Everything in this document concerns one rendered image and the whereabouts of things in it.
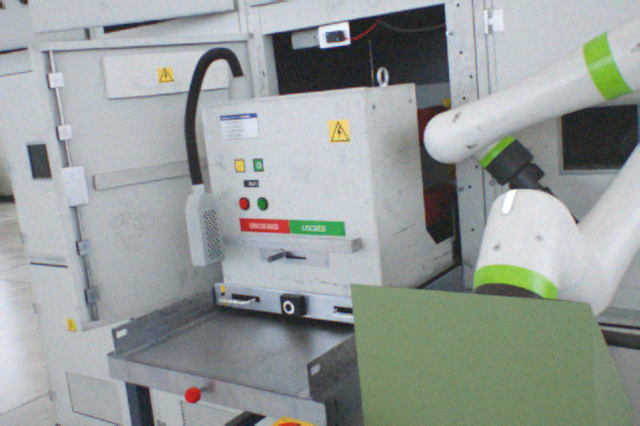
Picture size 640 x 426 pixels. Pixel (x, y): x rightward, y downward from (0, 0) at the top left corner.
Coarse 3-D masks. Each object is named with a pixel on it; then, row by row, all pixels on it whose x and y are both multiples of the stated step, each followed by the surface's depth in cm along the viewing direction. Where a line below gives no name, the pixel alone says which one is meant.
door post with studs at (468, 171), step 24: (456, 0) 166; (456, 24) 167; (456, 48) 168; (456, 72) 170; (456, 96) 171; (456, 168) 175; (480, 168) 171; (480, 192) 172; (480, 216) 173; (480, 240) 175
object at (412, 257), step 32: (288, 96) 157; (384, 96) 152; (384, 128) 152; (416, 128) 164; (384, 160) 153; (416, 160) 165; (384, 192) 153; (416, 192) 165; (384, 224) 153; (416, 224) 165; (288, 256) 170; (384, 256) 153; (416, 256) 166; (448, 256) 180
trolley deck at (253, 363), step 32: (224, 320) 177; (256, 320) 174; (288, 320) 171; (320, 320) 169; (160, 352) 159; (192, 352) 157; (224, 352) 154; (256, 352) 152; (288, 352) 150; (320, 352) 148; (160, 384) 151; (192, 384) 145; (224, 384) 139; (256, 384) 136; (288, 384) 134; (352, 384) 132; (288, 416) 131; (320, 416) 126
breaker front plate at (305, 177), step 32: (320, 96) 152; (352, 96) 147; (288, 128) 159; (320, 128) 154; (352, 128) 149; (224, 160) 173; (288, 160) 161; (320, 160) 156; (352, 160) 151; (224, 192) 175; (256, 192) 169; (288, 192) 163; (320, 192) 158; (352, 192) 153; (224, 224) 178; (352, 224) 154; (256, 256) 173; (320, 256) 161; (352, 256) 156; (288, 288) 169; (320, 288) 164
